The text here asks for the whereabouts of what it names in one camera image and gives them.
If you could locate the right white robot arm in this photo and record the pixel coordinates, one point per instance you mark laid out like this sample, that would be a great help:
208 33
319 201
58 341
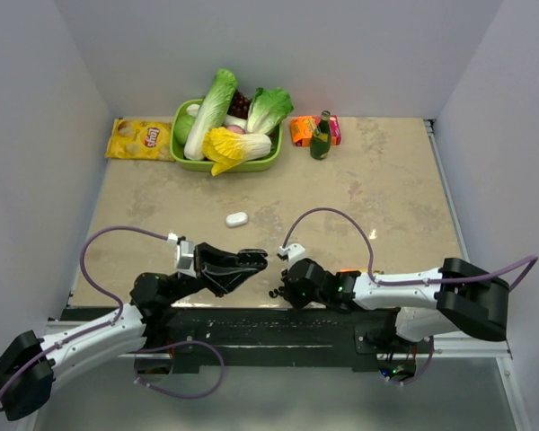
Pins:
454 297

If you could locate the white earbud charging case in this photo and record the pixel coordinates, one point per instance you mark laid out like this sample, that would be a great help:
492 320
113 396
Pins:
236 219

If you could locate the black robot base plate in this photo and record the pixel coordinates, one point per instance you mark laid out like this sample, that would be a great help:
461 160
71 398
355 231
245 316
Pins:
361 341

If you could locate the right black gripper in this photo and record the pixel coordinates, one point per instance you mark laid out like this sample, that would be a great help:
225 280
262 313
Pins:
290 295

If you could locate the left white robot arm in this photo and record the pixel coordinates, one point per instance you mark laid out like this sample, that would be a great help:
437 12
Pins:
30 366

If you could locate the aluminium front rail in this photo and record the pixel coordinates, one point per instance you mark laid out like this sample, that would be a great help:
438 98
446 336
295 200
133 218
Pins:
453 345

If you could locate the pink snack box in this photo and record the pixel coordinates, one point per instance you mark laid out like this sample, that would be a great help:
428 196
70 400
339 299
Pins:
335 130

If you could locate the orange snack box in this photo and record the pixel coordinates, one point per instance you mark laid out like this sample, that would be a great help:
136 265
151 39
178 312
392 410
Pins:
302 130

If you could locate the green lettuce leaf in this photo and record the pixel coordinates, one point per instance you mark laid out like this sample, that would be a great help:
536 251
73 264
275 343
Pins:
267 109

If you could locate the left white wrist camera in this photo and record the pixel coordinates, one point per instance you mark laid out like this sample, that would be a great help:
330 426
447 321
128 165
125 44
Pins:
184 254

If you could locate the dark red grapes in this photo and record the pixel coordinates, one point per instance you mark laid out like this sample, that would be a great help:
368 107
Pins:
239 105

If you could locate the green glass bottle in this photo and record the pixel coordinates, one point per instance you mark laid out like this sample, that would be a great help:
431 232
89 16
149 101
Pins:
320 143

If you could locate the green round cabbage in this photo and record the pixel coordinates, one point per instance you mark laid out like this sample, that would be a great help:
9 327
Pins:
182 127

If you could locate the yellow Lays chips bag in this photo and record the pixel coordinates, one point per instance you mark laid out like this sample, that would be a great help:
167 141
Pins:
138 139

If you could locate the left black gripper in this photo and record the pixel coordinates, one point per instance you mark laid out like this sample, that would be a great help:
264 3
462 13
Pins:
219 278

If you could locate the tall green napa cabbage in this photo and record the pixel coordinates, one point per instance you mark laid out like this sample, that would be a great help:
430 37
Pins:
211 113

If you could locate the aluminium rail right edge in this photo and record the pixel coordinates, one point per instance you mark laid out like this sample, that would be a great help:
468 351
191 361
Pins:
436 234

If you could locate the black earbud charging case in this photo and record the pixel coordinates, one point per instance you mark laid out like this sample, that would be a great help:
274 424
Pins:
252 258

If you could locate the yellow napa cabbage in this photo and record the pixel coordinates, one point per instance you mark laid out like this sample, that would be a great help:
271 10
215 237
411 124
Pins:
227 149

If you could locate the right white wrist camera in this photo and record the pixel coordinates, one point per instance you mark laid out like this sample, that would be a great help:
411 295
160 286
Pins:
291 253

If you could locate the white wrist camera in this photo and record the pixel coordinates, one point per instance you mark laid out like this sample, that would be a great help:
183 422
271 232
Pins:
291 253
184 254

